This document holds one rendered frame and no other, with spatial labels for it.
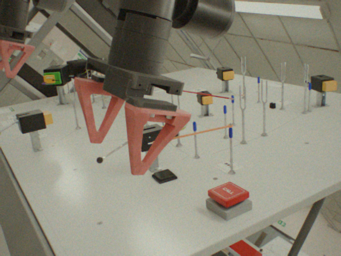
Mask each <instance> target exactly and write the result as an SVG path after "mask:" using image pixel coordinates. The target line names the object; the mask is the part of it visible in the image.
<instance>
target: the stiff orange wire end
mask: <svg viewBox="0 0 341 256"><path fill-rule="evenodd" d="M226 127H233V124H232V125H231V126H230V124H227V125H226V126H222V127H217V128H214V129H209V130H204V131H202V132H197V133H192V134H187V135H182V136H178V137H174V138H173V140H174V139H178V138H183V137H188V136H193V135H197V134H202V133H207V132H212V131H214V130H218V129H223V128H226Z"/></svg>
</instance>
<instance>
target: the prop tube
mask: <svg viewBox="0 0 341 256"><path fill-rule="evenodd" d="M326 198H327V196H326V197H324V198H322V199H320V200H318V201H316V202H314V203H313V205H312V207H311V209H310V211H309V213H308V215H307V217H306V220H305V222H304V224H303V226H302V228H301V229H300V230H299V232H298V234H297V236H296V238H295V240H294V242H293V244H292V246H291V248H290V250H289V252H288V255H287V256H297V255H298V253H299V251H300V249H301V247H302V245H303V243H304V241H305V240H306V238H307V236H308V234H309V232H310V230H311V228H312V226H313V224H314V222H315V220H316V218H317V216H318V214H319V212H320V210H321V208H322V206H323V204H324V202H325V200H326Z"/></svg>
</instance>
